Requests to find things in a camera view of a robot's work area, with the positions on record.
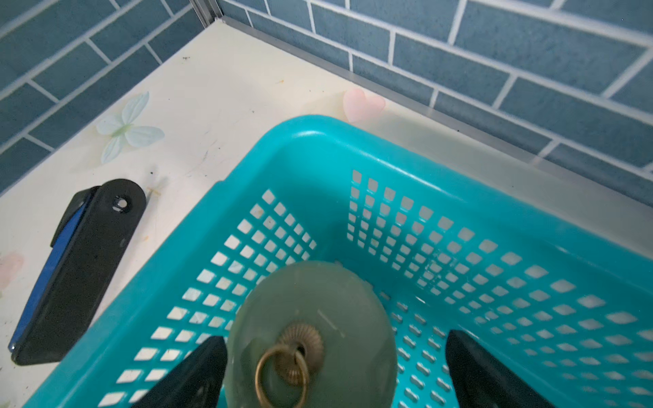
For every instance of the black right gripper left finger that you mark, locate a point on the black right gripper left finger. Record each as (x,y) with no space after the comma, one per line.
(195,382)

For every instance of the teal plastic basket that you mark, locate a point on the teal plastic basket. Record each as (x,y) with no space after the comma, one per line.
(566,311)

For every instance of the dark green tea canister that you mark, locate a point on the dark green tea canister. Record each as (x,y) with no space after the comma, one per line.
(312,334)

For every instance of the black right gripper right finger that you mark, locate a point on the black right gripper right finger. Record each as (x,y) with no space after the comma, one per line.
(481,380)

